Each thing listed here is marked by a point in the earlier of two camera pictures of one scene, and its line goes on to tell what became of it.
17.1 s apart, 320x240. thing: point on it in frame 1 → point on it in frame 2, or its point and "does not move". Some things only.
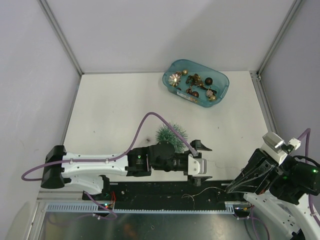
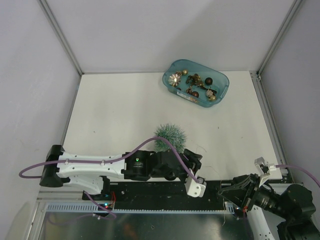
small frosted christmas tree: x=166 y=133 does not move
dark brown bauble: x=208 y=81 does not move
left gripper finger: x=197 y=144 → x=192 y=160
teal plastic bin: x=200 y=84 does not move
